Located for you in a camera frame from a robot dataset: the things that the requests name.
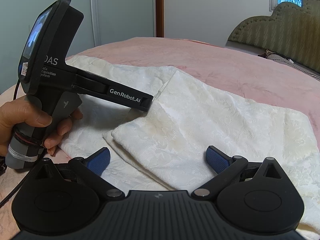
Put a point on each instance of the pink floral blanket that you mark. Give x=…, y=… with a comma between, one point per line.
x=250, y=75

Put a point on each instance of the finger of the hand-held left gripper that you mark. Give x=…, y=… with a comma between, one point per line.
x=125, y=98

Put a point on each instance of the white pants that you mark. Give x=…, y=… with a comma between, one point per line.
x=212, y=130

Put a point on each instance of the grey brown pillow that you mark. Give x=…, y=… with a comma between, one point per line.
x=297, y=66

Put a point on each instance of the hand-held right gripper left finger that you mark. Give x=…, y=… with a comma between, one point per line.
x=98, y=161

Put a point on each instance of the olive padded headboard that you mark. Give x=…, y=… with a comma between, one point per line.
x=282, y=32

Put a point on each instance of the white flower-print wardrobe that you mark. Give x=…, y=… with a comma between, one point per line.
x=120, y=12

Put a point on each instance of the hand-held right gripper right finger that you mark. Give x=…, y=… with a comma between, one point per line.
x=217, y=160

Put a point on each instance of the brown wooden door frame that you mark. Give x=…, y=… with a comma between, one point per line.
x=158, y=7

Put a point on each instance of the person's left hand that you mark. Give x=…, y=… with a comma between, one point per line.
x=22, y=112

